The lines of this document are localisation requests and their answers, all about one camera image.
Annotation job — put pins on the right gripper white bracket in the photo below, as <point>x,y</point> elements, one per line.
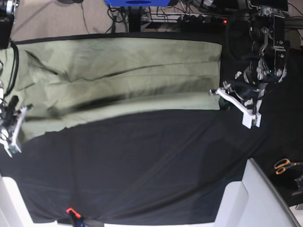
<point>9,134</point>

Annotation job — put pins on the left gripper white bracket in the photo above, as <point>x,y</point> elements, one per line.
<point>244,96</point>

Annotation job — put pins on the light green T-shirt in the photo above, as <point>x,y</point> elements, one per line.
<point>75,82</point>

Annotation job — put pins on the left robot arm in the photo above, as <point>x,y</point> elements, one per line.
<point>267,59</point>

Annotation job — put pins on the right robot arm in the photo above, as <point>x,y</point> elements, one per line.
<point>11,119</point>

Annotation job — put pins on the black table cloth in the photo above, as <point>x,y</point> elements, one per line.
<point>166,167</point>

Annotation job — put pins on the black power strip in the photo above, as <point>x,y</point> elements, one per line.
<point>195,18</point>

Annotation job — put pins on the white plastic bin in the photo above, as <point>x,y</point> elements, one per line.
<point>253,202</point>

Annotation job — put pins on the white table edge left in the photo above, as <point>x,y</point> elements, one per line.
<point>13,211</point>

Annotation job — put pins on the red black clamp bottom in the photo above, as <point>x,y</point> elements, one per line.
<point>76,219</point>

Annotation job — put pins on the blue box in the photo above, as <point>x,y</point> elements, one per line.
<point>137,3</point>

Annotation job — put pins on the orange handled scissors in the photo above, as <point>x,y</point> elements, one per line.
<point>282,165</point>

